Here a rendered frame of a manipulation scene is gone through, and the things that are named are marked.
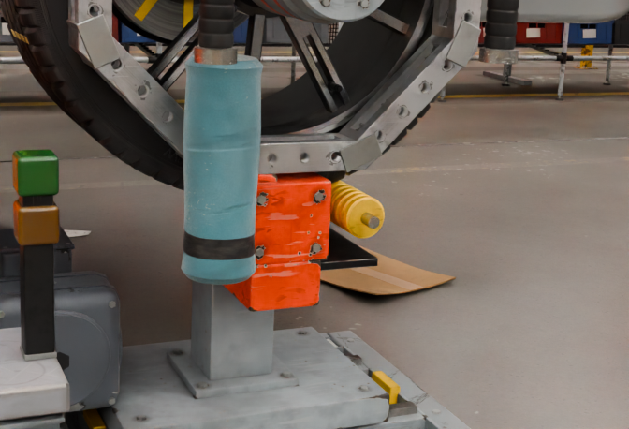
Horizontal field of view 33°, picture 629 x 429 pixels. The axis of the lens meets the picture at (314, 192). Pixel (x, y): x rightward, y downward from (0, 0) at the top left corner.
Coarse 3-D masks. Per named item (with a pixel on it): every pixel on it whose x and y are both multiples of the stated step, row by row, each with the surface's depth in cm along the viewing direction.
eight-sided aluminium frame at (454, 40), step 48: (96, 0) 124; (480, 0) 144; (96, 48) 125; (432, 48) 148; (144, 96) 129; (384, 96) 147; (432, 96) 145; (288, 144) 138; (336, 144) 141; (384, 144) 144
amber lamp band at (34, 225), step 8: (16, 200) 107; (16, 208) 106; (24, 208) 105; (32, 208) 105; (40, 208) 105; (48, 208) 105; (56, 208) 106; (16, 216) 106; (24, 216) 105; (32, 216) 105; (40, 216) 105; (48, 216) 105; (56, 216) 106; (16, 224) 106; (24, 224) 105; (32, 224) 105; (40, 224) 105; (48, 224) 106; (56, 224) 106; (16, 232) 106; (24, 232) 105; (32, 232) 105; (40, 232) 106; (48, 232) 106; (56, 232) 106; (24, 240) 105; (32, 240) 105; (40, 240) 106; (48, 240) 106; (56, 240) 106
